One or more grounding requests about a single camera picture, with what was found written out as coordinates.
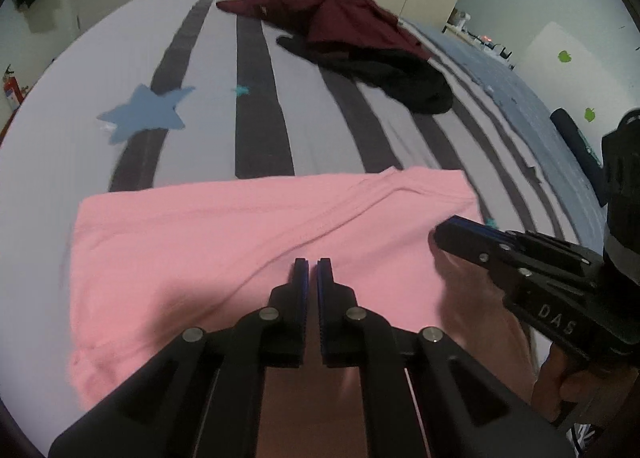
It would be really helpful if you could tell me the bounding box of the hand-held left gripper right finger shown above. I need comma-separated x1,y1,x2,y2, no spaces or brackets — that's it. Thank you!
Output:
315,258,576,458

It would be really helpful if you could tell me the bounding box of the bed with striped star sheet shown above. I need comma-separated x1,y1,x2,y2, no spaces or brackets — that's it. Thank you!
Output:
0,0,613,458

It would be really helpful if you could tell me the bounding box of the person's right hand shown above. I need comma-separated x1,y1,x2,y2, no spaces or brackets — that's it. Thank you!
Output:
532,343,607,427

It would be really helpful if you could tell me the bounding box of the black garment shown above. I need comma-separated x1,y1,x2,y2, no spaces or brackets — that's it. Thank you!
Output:
276,34,455,115

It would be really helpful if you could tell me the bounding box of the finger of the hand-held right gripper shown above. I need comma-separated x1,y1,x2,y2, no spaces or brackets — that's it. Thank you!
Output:
450,218,527,247
433,222,532,290

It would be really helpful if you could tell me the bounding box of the red fire extinguisher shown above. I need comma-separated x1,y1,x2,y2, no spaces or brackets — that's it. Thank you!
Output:
1,64,25,114

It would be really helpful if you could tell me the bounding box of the white headboard with green stickers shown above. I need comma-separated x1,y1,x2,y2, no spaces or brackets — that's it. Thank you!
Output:
515,21,640,139

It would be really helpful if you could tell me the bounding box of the pink shirt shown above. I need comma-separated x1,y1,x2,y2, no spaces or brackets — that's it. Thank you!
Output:
67,165,538,458

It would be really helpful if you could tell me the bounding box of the white nightstand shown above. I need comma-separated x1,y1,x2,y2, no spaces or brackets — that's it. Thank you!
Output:
442,21,516,70

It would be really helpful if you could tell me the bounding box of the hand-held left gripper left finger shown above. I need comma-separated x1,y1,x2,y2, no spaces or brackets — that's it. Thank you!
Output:
47,258,308,458

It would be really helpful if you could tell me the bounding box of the maroon garment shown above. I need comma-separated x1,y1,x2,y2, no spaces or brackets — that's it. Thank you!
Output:
216,0,436,64

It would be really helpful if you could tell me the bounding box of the navy bolster pillow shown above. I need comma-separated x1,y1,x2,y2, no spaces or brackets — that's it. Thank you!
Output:
550,108,608,206

